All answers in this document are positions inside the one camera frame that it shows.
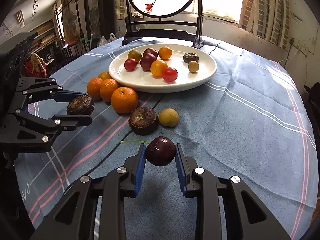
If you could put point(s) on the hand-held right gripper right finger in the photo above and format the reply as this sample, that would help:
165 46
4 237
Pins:
181 170

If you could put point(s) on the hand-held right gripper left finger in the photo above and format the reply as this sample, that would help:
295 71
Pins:
140 170

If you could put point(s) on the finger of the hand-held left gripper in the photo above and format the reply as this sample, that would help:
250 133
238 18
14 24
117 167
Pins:
70 97
72 122

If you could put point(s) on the dark wrinkled passion fruit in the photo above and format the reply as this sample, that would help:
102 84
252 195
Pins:
80 104

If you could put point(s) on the red cherry tomato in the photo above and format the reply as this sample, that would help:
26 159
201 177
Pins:
169 74
130 64

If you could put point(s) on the yellow-green cherry tomato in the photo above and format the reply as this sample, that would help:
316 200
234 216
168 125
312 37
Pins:
134 54

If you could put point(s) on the white round plate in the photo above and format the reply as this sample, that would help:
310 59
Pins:
175 80

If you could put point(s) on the tan longan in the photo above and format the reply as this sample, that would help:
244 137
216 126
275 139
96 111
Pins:
168 117
193 66

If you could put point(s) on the red floral cloth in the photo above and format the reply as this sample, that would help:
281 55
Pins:
35 66

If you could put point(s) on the orange mandarin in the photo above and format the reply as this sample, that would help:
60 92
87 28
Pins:
124 99
108 88
94 88

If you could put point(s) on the green stem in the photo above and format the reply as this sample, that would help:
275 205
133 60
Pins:
132 142

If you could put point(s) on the clear plastic bags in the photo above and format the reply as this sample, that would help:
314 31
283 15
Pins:
106 40

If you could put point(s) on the blue plaid tablecloth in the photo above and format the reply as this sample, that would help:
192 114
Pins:
237 130

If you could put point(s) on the dark framed picture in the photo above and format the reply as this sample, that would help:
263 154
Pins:
96 12

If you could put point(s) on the bird painting table screen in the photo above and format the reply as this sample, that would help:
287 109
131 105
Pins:
162 0

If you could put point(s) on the window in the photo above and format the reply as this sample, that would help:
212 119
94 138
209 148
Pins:
220 0

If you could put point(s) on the wall socket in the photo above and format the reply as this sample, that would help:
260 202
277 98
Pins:
303 46

